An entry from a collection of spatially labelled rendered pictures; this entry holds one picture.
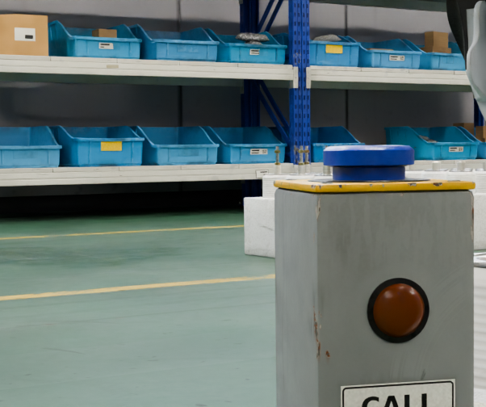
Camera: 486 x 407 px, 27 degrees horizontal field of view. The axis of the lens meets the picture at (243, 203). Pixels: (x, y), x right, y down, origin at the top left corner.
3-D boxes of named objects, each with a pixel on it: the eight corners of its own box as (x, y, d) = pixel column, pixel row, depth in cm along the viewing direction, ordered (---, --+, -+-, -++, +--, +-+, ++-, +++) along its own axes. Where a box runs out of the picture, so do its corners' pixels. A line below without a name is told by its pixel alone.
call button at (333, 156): (429, 192, 43) (429, 144, 43) (339, 194, 42) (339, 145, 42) (395, 189, 47) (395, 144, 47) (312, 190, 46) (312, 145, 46)
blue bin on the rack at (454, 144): (382, 160, 646) (382, 127, 645) (429, 159, 664) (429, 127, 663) (432, 160, 602) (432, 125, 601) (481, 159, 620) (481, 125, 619)
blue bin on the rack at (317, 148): (265, 162, 604) (265, 127, 603) (318, 161, 623) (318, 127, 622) (312, 162, 561) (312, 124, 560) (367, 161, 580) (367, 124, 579)
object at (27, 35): (48, 56, 491) (48, 15, 490) (-2, 55, 479) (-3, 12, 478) (30, 62, 518) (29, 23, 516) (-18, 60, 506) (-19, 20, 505)
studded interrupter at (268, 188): (296, 232, 314) (295, 145, 313) (266, 233, 312) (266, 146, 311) (289, 230, 323) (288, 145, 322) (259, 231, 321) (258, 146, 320)
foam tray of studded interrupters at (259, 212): (421, 255, 311) (421, 196, 310) (324, 265, 288) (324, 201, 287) (337, 246, 343) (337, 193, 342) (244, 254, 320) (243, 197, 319)
